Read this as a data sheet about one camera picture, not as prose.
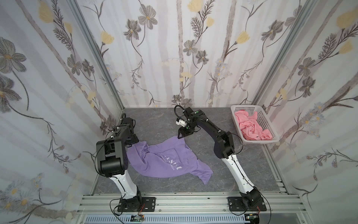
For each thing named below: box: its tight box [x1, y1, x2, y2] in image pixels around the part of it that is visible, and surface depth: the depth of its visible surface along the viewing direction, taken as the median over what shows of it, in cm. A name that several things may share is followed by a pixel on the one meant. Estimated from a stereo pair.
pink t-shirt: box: [234, 109, 273, 141], surface depth 100 cm
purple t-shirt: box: [126, 136, 214, 185], surface depth 90 cm
